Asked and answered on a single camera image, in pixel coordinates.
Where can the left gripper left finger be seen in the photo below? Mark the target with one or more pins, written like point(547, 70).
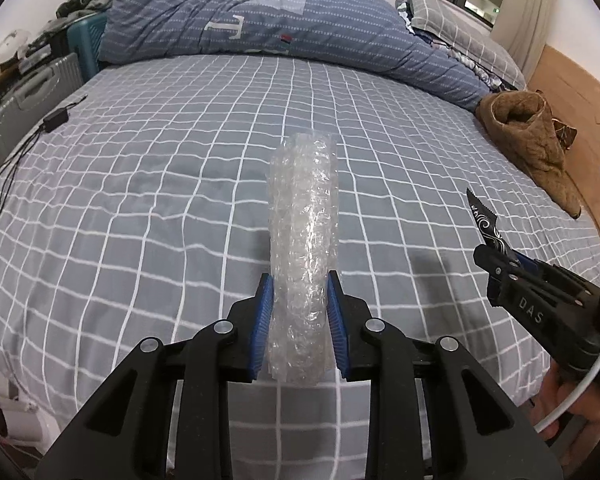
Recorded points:
point(228, 350)

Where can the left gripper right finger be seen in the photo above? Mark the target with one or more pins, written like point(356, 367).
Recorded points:
point(368, 348)

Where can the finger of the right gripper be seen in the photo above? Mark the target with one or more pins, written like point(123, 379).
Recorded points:
point(500, 266)
point(570, 284)

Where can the black patterned packet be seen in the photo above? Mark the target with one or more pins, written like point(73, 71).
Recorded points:
point(485, 221)

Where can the bubble wrap roll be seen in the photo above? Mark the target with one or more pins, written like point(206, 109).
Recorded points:
point(303, 224)

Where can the brown fleece garment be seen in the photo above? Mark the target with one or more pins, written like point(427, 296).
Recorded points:
point(520, 125)

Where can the grey checked bed sheet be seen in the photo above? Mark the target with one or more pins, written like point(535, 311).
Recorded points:
point(146, 214)

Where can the grey checked pillow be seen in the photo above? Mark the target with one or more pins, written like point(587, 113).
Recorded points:
point(437, 19)

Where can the beige curtain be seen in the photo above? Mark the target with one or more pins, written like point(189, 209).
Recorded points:
point(521, 29)

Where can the grey hard suitcase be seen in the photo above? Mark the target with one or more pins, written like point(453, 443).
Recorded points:
point(34, 97)

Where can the teal plastic crate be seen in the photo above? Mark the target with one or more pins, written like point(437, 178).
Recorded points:
point(84, 38)

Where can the blue striped duvet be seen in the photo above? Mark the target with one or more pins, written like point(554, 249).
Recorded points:
point(363, 34)

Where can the wooden bed frame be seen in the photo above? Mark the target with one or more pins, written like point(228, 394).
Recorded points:
point(574, 96)

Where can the black charger with cable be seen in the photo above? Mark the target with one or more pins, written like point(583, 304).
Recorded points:
point(48, 124)

